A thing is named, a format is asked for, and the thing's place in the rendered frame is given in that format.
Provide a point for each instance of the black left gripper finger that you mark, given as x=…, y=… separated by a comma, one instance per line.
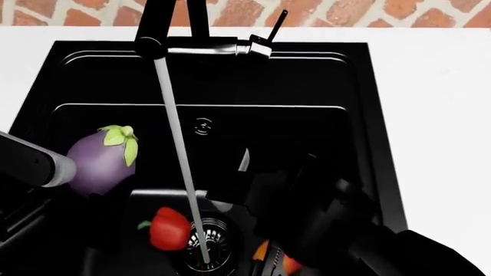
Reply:
x=165, y=198

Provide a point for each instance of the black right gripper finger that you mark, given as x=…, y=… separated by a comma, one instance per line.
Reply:
x=244, y=161
x=234, y=188

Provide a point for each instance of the red bell pepper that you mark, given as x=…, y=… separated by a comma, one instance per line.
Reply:
x=169, y=230

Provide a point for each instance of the black kitchen sink basin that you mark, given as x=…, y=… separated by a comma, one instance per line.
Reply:
x=299, y=86

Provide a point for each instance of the black sink faucet spout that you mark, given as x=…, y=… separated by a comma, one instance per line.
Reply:
x=153, y=26

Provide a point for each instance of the round metal drain strainer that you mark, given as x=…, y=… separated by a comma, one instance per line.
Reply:
x=215, y=238

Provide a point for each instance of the purple eggplant with green stem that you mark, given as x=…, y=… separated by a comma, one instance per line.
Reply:
x=100, y=164

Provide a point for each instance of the orange mango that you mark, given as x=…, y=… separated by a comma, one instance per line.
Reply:
x=261, y=253

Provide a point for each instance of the white water stream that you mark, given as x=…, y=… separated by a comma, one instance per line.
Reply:
x=176, y=129

